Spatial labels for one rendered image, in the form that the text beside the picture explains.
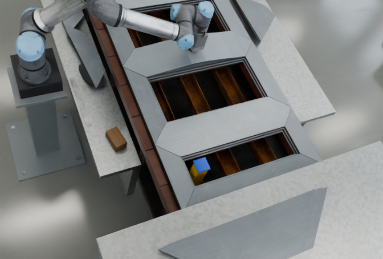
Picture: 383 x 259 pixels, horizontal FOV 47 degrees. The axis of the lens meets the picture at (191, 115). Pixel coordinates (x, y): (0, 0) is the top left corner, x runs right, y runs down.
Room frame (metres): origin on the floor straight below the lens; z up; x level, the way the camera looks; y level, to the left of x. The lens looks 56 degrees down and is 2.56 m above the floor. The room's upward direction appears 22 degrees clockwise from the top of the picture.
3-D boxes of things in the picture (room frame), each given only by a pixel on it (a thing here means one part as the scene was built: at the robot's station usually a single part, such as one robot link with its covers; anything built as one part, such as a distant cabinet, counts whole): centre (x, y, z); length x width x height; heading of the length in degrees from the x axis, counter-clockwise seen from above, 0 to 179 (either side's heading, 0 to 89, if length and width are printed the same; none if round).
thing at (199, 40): (1.51, 0.11, 0.97); 0.10 x 0.09 x 0.16; 138
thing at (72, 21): (1.59, 0.85, 0.70); 0.39 x 0.12 x 0.04; 42
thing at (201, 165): (0.90, -0.12, 0.88); 0.06 x 0.06 x 0.02; 42
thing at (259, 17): (2.06, -0.13, 0.77); 0.45 x 0.20 x 0.04; 42
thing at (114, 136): (0.95, 0.29, 0.70); 0.10 x 0.06 x 0.05; 53
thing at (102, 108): (1.31, 0.64, 0.67); 1.30 x 0.20 x 0.03; 42
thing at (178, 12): (1.45, 0.21, 1.13); 0.11 x 0.11 x 0.08; 24
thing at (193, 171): (0.90, -0.12, 0.78); 0.05 x 0.05 x 0.19; 42
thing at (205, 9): (1.50, 0.12, 1.13); 0.09 x 0.08 x 0.11; 114
